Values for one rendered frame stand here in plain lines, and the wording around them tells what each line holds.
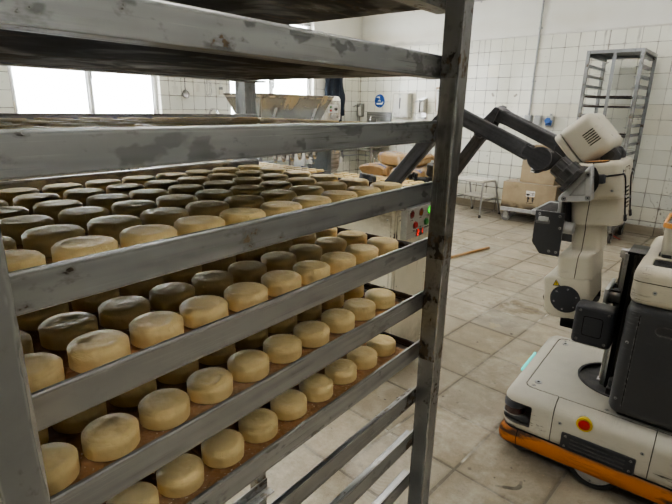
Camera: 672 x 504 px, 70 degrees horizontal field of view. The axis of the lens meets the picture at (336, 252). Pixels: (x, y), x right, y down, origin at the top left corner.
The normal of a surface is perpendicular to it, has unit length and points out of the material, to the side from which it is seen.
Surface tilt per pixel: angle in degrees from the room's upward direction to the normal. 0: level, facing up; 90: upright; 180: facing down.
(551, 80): 90
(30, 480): 90
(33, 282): 90
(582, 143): 90
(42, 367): 0
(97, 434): 0
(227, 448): 0
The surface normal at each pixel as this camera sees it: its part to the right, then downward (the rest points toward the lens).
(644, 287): -0.62, 0.22
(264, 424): 0.02, -0.96
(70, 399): 0.78, 0.19
